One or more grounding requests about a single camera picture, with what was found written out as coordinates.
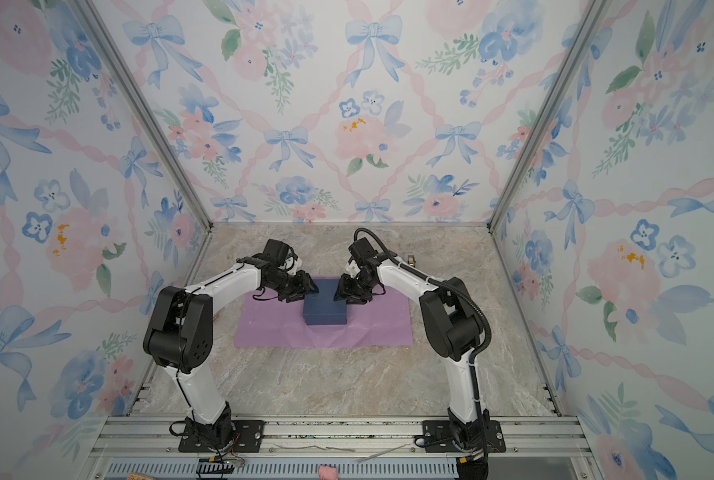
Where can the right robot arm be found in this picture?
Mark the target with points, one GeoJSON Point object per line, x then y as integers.
{"type": "Point", "coordinates": [456, 328]}

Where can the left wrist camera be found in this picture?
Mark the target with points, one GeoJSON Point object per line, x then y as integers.
{"type": "Point", "coordinates": [280, 254]}

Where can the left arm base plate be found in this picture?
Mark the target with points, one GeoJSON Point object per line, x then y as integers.
{"type": "Point", "coordinates": [237, 436]}

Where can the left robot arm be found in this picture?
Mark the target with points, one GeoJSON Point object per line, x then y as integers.
{"type": "Point", "coordinates": [180, 334]}

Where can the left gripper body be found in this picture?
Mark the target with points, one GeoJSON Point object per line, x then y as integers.
{"type": "Point", "coordinates": [289, 287]}

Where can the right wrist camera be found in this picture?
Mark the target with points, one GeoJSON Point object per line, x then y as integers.
{"type": "Point", "coordinates": [362, 253]}

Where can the dark blue gift box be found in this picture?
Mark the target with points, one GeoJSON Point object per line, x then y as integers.
{"type": "Point", "coordinates": [320, 309]}

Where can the aluminium rail frame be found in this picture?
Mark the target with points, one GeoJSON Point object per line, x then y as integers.
{"type": "Point", "coordinates": [298, 447]}

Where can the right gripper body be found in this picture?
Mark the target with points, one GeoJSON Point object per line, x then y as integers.
{"type": "Point", "coordinates": [365, 289]}

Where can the purple wrapping paper sheet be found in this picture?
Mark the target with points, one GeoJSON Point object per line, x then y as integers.
{"type": "Point", "coordinates": [385, 321]}

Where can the pink object on rail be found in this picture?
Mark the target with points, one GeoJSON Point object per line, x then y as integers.
{"type": "Point", "coordinates": [326, 472]}

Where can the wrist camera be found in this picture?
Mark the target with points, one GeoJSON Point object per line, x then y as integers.
{"type": "Point", "coordinates": [280, 254]}
{"type": "Point", "coordinates": [362, 253]}

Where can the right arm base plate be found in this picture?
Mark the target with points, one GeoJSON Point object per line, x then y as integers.
{"type": "Point", "coordinates": [447, 436]}

